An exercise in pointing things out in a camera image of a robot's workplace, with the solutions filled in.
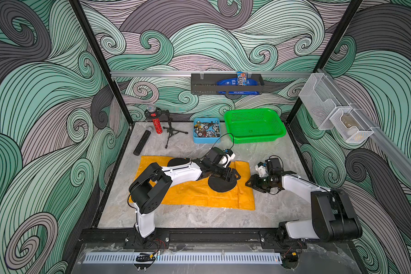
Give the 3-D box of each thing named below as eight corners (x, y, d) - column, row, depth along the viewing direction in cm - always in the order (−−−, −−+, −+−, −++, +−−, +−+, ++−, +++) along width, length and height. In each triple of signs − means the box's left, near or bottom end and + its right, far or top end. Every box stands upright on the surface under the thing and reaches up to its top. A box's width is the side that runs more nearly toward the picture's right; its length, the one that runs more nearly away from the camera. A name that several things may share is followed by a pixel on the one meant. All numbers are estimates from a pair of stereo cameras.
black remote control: (134, 155, 105) (133, 152, 102) (147, 133, 117) (146, 129, 114) (139, 156, 104) (137, 153, 101) (151, 133, 116) (150, 130, 114)
